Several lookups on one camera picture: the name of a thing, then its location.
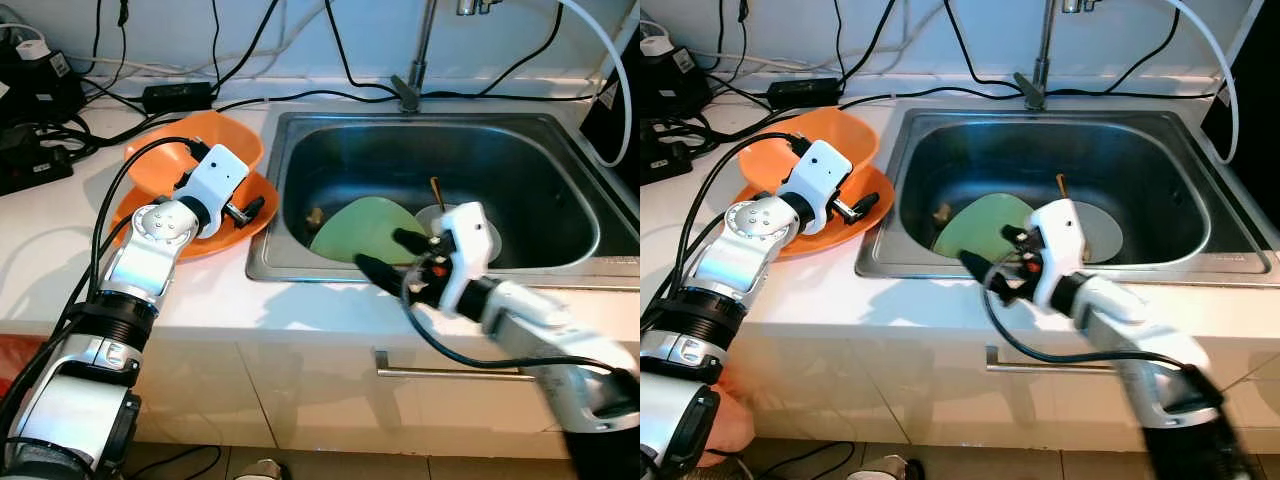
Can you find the orange plate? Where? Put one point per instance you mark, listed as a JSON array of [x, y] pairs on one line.
[[240, 240], [860, 235]]

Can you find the orange bowl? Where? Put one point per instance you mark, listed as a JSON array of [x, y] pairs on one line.
[[230, 135], [850, 130]]

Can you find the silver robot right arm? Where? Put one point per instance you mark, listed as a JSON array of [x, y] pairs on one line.
[[1140, 320], [540, 320]]

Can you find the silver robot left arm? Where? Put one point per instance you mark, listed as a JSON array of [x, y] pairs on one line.
[[150, 230], [760, 235]]

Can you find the white kitchen cabinet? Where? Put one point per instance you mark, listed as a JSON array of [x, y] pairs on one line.
[[900, 400], [300, 400]]

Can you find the grey round disc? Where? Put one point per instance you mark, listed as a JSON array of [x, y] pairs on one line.
[[425, 220], [1100, 235]]

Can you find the green plate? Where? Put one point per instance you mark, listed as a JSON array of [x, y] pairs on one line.
[[975, 228], [360, 230]]

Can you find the brown wooden stick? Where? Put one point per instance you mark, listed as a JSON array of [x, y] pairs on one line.
[[438, 192], [1061, 185]]

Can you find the black power adapter brick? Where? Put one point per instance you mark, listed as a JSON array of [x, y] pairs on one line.
[[178, 97], [805, 94]]

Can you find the stainless steel sink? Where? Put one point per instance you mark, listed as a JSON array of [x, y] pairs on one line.
[[1150, 170], [520, 170]]

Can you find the silver metal faucet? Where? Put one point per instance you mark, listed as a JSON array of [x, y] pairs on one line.
[[1043, 50], [421, 50]]

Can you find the black power strip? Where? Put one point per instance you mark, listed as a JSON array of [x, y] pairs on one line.
[[665, 160], [30, 170]]

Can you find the large black box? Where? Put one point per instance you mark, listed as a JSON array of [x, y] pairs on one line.
[[600, 135]]

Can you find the black charger box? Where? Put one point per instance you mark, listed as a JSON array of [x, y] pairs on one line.
[[40, 95], [675, 90]]

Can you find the grey robot left foot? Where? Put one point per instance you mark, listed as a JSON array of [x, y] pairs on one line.
[[260, 470], [892, 468]]

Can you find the white plug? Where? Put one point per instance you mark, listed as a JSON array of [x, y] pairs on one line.
[[655, 45], [30, 48]]

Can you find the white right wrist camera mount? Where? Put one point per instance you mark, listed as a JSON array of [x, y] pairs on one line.
[[465, 250], [1060, 245]]

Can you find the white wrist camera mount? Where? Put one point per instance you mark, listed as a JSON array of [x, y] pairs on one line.
[[820, 170], [1060, 245], [215, 175], [465, 250]]

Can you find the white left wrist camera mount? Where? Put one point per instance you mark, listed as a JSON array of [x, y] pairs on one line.
[[820, 170], [215, 175]]

